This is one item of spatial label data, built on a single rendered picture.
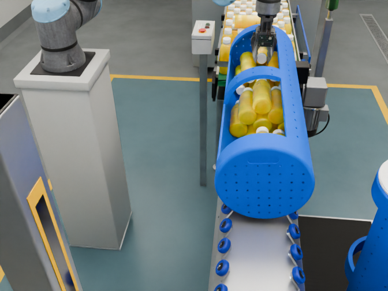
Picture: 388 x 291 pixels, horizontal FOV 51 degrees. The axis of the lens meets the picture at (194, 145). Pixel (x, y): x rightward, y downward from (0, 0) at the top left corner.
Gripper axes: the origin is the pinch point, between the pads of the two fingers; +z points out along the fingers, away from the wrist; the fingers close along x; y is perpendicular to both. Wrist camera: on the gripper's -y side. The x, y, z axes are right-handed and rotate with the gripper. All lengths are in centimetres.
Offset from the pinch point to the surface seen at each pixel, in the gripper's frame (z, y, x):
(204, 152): 87, -45, -27
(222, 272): 20, 88, -10
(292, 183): 6, 66, 8
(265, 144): -7, 65, -1
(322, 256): 101, 16, 41
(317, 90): 32, -34, 32
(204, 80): 36, -45, -27
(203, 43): 11.0, -37.1, -27.2
